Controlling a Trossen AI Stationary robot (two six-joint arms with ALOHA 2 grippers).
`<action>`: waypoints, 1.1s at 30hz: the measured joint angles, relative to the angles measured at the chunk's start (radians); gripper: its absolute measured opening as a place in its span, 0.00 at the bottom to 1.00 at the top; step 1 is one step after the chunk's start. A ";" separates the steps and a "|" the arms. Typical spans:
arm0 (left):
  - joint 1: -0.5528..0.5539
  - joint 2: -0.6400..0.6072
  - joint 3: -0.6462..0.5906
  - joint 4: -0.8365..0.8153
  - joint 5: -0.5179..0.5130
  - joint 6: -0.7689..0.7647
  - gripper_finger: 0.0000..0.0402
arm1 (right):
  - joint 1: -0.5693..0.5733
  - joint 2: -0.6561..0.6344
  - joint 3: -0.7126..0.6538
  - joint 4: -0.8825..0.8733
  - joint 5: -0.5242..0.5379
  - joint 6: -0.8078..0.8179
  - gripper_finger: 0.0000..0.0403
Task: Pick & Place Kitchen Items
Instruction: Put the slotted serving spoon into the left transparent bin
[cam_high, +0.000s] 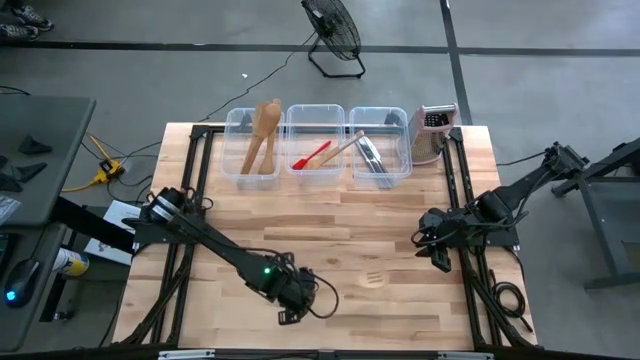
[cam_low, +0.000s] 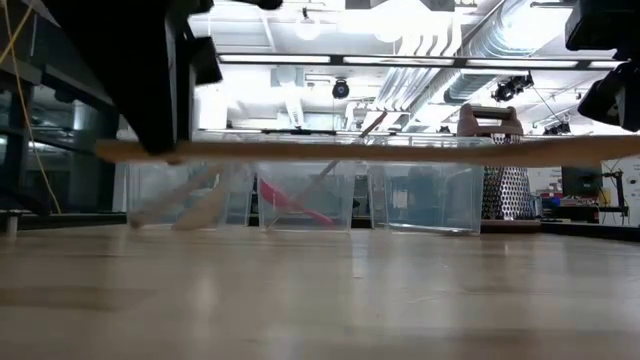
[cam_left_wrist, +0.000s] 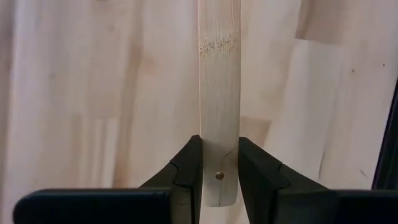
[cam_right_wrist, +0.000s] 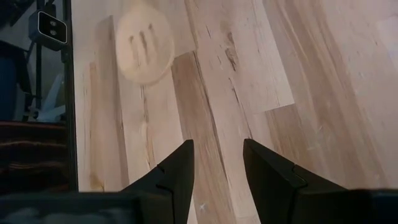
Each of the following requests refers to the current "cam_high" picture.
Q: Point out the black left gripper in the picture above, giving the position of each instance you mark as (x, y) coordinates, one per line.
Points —
(297, 290)

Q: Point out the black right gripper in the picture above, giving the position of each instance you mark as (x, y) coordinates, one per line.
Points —
(437, 227)

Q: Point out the slotted wooden spoon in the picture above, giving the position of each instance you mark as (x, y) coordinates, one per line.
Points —
(361, 281)

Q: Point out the metal tongs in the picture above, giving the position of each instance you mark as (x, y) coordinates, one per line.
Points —
(365, 152)

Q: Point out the wooden spoon with white label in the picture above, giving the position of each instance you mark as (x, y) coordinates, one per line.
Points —
(340, 149)

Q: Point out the red silicone spatula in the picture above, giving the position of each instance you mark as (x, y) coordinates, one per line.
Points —
(300, 164)

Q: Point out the plain wooden spoon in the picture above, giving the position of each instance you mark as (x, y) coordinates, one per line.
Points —
(267, 165)

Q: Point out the wooden turner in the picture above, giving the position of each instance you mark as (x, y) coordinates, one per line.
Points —
(248, 160)

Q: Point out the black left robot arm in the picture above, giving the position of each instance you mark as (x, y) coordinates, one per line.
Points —
(220, 245)

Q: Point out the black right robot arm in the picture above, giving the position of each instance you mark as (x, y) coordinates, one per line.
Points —
(520, 187)

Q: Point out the clear plastic bin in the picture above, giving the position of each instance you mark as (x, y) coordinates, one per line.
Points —
(320, 120)
(230, 150)
(402, 165)

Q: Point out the grey metal stand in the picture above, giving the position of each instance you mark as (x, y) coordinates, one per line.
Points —
(615, 279)

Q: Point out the white paper booklet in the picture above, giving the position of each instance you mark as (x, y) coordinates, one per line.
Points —
(112, 215)

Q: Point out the white and yellow can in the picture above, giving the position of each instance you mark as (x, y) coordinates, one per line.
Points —
(72, 264)

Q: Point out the black support beam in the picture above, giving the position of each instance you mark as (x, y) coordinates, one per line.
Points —
(85, 222)

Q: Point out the black floor fan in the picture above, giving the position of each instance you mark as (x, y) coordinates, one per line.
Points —
(332, 25)

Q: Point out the black computer mouse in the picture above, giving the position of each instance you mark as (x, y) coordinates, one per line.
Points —
(22, 280)

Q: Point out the black foam wedge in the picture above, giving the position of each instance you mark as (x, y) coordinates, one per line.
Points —
(32, 146)
(7, 182)
(25, 172)

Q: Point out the clear plastic bag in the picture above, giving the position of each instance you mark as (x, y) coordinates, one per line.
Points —
(7, 207)

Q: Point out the grey side desk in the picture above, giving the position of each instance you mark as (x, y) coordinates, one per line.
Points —
(45, 115)

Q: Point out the person's shoe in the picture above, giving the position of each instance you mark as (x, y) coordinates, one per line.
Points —
(32, 17)
(17, 32)

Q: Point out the black metal table frame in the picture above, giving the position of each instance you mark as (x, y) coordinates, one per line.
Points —
(200, 131)

